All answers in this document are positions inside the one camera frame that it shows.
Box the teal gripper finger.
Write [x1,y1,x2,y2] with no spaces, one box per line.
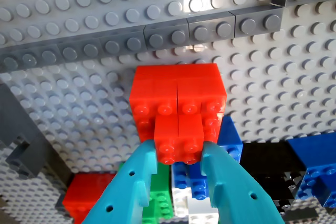
[82,138,159,224]
[201,141,286,224]

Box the red lego cube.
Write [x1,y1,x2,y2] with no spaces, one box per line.
[129,63,228,166]
[62,172,118,224]

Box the green lego cube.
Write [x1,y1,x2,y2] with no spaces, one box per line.
[117,162,175,224]

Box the white lego cube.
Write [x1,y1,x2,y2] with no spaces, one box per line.
[172,187,220,224]

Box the blue lego cube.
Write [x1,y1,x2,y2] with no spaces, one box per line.
[286,132,336,209]
[172,115,244,200]

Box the grey studded lego baseplate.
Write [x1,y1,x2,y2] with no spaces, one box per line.
[0,0,336,224]

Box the long dark grey brick wall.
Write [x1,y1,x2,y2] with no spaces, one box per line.
[0,81,73,180]
[0,5,286,74]

